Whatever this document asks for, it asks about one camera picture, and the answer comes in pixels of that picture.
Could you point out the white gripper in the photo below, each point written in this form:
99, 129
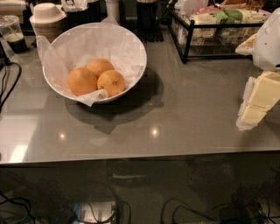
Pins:
268, 44

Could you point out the orange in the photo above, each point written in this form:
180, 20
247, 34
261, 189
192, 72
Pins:
112, 82
82, 81
99, 66

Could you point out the white paper bowl liner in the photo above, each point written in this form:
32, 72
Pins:
87, 43

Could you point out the white bowl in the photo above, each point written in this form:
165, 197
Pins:
131, 52

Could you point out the dark cup holder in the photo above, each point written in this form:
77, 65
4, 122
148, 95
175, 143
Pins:
147, 27

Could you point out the white cylinder container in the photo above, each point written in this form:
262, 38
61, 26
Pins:
112, 7

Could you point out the black container with napkins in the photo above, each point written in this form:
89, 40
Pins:
79, 12

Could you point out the plastic cup with dark drink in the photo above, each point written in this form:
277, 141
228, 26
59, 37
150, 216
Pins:
12, 33

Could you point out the black wire basket organizer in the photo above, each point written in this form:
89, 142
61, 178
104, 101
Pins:
214, 34

